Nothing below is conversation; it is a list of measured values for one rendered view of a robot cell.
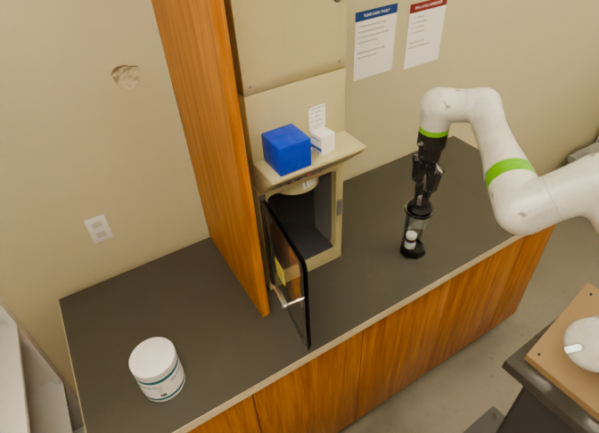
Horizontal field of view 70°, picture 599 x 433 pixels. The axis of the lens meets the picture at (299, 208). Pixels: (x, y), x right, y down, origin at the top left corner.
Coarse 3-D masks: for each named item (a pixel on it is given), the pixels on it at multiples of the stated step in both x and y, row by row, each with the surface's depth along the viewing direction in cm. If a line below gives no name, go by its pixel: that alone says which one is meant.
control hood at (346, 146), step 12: (336, 144) 128; (348, 144) 128; (360, 144) 128; (312, 156) 124; (324, 156) 124; (336, 156) 123; (348, 156) 125; (264, 168) 120; (312, 168) 120; (264, 180) 120; (276, 180) 116; (288, 180) 120; (264, 192) 126
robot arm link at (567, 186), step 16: (576, 160) 94; (592, 160) 90; (544, 176) 96; (560, 176) 93; (576, 176) 91; (592, 176) 89; (560, 192) 92; (576, 192) 90; (592, 192) 89; (560, 208) 93; (576, 208) 92; (592, 208) 91; (592, 224) 96
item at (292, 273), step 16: (272, 224) 126; (272, 240) 133; (288, 240) 115; (272, 256) 140; (288, 256) 119; (272, 272) 148; (288, 272) 125; (304, 272) 110; (288, 288) 132; (304, 288) 114; (304, 304) 118; (304, 320) 124; (304, 336) 131
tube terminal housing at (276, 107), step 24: (336, 72) 121; (240, 96) 112; (264, 96) 113; (288, 96) 117; (312, 96) 121; (336, 96) 126; (264, 120) 117; (288, 120) 121; (336, 120) 131; (336, 168) 142; (336, 192) 149; (336, 216) 156; (264, 240) 143; (336, 240) 164; (264, 264) 153; (312, 264) 164
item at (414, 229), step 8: (408, 200) 160; (408, 216) 158; (416, 216) 154; (424, 216) 153; (408, 224) 159; (416, 224) 157; (424, 224) 157; (408, 232) 161; (416, 232) 159; (424, 232) 160; (408, 240) 163; (416, 240) 162; (424, 240) 163; (408, 248) 166; (416, 248) 164; (424, 248) 168
